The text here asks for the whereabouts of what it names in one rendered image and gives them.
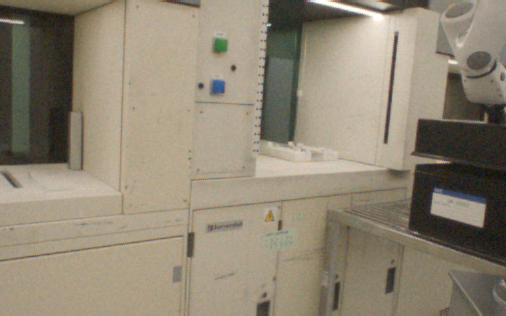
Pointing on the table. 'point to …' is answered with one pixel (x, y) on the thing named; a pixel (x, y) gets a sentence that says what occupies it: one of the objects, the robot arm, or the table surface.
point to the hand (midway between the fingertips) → (496, 114)
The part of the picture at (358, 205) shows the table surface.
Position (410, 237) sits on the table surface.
